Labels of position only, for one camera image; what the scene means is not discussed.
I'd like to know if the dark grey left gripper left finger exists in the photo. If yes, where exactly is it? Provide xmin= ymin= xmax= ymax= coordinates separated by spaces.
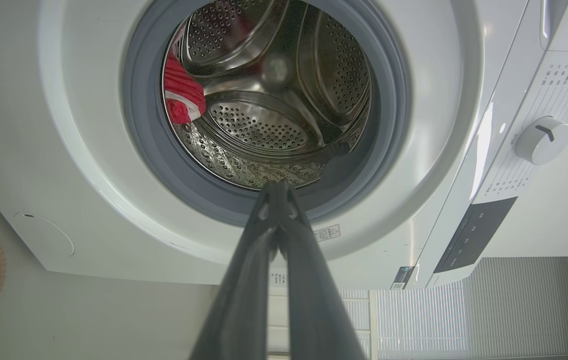
xmin=190 ymin=181 xmax=281 ymax=360

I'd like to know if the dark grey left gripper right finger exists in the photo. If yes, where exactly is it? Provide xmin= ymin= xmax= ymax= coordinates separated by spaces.
xmin=277 ymin=181 xmax=368 ymax=360

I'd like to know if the dark gray control panel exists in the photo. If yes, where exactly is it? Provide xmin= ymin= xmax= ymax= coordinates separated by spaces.
xmin=434 ymin=196 xmax=519 ymax=274

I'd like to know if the stainless steel washing machine drum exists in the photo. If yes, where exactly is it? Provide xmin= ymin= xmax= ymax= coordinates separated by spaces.
xmin=163 ymin=0 xmax=373 ymax=191

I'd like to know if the grey rubber door gasket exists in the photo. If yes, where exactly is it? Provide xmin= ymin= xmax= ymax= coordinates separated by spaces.
xmin=122 ymin=0 xmax=412 ymax=228

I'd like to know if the red white striped garment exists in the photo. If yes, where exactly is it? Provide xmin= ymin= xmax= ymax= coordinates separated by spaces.
xmin=163 ymin=49 xmax=208 ymax=125

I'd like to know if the white front-load washing machine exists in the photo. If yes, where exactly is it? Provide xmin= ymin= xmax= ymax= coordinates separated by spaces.
xmin=0 ymin=0 xmax=568 ymax=291

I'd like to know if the white round control dial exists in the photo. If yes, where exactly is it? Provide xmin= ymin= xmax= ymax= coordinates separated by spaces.
xmin=514 ymin=116 xmax=568 ymax=166

